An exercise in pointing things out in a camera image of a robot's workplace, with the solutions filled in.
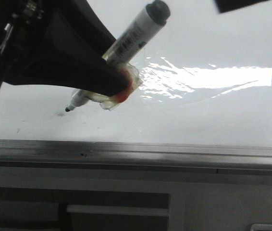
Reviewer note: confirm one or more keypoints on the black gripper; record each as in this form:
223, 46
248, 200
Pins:
18, 24

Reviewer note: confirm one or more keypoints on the white whiteboard with aluminium frame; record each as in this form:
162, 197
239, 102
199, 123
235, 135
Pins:
205, 101

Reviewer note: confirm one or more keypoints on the grey metal base frame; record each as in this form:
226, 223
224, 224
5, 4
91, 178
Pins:
92, 199

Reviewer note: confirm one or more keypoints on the white black whiteboard marker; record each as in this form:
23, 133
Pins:
140, 31

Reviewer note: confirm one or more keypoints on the black object top right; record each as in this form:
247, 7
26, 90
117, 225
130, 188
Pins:
225, 6

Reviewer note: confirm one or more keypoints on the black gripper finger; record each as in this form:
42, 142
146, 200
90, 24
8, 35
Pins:
64, 48

